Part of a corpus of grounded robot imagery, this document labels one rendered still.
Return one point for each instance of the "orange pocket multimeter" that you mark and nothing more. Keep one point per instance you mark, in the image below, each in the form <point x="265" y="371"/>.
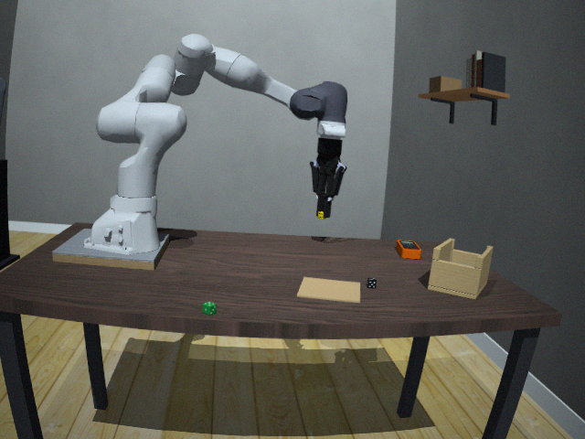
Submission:
<point x="408" y="250"/>

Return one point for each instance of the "tan wooden crate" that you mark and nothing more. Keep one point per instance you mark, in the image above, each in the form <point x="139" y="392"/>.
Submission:
<point x="450" y="275"/>

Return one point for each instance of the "green die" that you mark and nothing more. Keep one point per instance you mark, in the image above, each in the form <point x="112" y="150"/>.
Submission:
<point x="209" y="308"/>

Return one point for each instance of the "tan flat mat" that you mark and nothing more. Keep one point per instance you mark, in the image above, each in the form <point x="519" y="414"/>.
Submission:
<point x="330" y="290"/>

